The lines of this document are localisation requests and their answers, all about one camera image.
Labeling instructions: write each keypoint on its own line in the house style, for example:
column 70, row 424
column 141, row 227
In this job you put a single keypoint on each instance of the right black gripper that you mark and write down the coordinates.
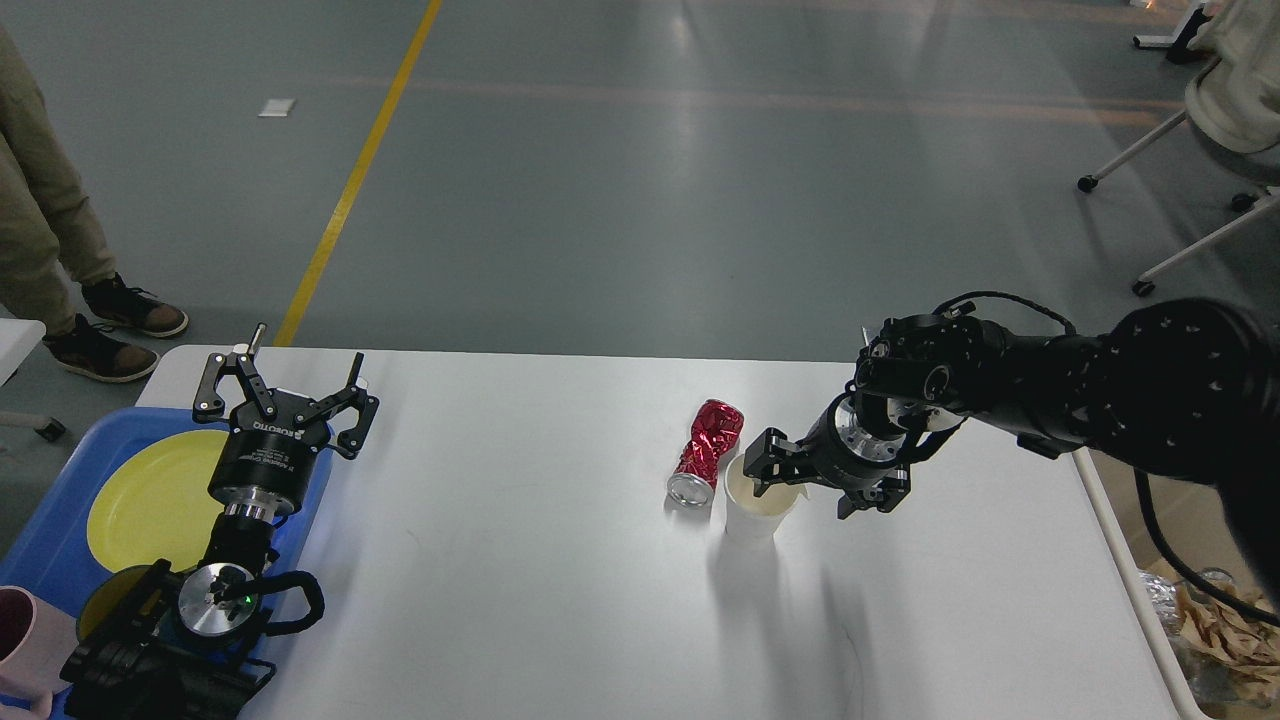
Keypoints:
column 853, row 446

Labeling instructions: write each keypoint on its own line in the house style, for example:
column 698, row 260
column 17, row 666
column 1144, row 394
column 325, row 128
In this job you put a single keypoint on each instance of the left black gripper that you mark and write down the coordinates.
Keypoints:
column 270, row 460

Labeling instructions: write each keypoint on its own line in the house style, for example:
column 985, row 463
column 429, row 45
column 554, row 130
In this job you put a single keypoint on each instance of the white paper cup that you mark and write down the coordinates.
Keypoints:
column 751, row 519

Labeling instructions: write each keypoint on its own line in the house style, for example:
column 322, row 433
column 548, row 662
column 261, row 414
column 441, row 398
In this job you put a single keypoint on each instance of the yellow plate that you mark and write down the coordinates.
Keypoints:
column 157, row 504

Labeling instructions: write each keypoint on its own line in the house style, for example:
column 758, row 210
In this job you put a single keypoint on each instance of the pink mug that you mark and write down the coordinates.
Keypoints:
column 37, row 640

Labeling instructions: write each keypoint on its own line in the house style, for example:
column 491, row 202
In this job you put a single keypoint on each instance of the aluminium foil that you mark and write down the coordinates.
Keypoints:
column 1160, row 590

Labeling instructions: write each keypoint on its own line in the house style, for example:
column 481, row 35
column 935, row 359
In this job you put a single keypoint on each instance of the brown paper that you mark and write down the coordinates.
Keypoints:
column 1248, row 649

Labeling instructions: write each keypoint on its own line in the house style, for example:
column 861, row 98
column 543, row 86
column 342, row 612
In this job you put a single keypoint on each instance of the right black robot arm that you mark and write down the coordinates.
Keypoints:
column 1187, row 389

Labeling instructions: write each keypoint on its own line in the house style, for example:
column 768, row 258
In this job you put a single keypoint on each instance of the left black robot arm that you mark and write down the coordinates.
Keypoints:
column 168, row 643

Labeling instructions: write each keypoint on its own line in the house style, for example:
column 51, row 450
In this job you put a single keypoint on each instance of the crushed red can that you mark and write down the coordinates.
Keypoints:
column 714, row 432

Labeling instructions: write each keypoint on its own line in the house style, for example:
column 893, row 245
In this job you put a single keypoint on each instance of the floor socket plate left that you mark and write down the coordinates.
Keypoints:
column 889, row 342

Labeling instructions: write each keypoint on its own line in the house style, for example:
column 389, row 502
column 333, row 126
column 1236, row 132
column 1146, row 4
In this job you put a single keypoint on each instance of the floor socket plate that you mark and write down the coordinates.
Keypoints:
column 889, row 342
column 937, row 344

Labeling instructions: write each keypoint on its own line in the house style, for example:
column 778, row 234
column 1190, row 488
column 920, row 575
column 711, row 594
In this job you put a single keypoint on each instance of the floor socket plate right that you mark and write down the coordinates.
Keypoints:
column 937, row 344

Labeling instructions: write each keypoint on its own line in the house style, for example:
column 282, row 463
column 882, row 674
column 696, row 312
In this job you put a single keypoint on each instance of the person in khaki trousers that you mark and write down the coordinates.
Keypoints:
column 50, row 236

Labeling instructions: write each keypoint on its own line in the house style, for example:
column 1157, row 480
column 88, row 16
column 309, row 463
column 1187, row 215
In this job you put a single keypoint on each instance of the white side table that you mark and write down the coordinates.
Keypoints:
column 19, row 337

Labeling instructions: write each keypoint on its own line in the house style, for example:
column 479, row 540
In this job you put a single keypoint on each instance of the blue plastic tray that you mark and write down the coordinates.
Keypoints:
column 51, row 556

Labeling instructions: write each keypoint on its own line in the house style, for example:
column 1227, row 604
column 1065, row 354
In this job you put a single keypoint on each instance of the white floor marker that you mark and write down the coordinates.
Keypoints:
column 277, row 108

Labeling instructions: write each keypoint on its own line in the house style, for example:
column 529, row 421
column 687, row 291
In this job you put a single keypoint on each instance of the beige plastic bin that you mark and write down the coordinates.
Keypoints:
column 1190, row 517

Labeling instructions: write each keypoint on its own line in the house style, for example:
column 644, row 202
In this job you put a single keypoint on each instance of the white office chair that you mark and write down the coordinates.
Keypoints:
column 1232, row 109

